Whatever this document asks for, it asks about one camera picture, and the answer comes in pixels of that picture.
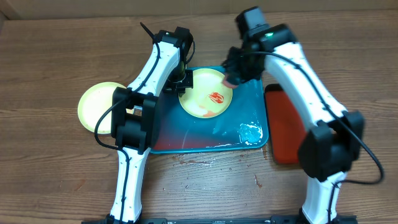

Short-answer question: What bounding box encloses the dark scrubbing sponge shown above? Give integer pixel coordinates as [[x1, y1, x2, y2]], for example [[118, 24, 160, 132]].
[[222, 74, 238, 89]]

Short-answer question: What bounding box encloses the green plate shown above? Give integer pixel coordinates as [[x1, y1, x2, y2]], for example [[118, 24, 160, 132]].
[[178, 68, 233, 118], [78, 82, 125, 133]]

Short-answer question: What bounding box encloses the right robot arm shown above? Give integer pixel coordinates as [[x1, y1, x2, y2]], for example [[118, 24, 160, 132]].
[[222, 7, 364, 223]]

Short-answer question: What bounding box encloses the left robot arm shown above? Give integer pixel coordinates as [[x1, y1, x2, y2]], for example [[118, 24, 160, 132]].
[[105, 27, 194, 223]]

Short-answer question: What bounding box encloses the teal plastic tray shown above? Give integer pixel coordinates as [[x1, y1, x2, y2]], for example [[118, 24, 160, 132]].
[[151, 80, 269, 154]]

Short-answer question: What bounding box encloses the black tray with red water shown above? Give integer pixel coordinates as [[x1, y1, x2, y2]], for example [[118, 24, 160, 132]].
[[264, 84, 306, 165]]

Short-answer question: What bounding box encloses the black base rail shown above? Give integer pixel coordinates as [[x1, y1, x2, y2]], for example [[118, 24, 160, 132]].
[[81, 215, 358, 224]]

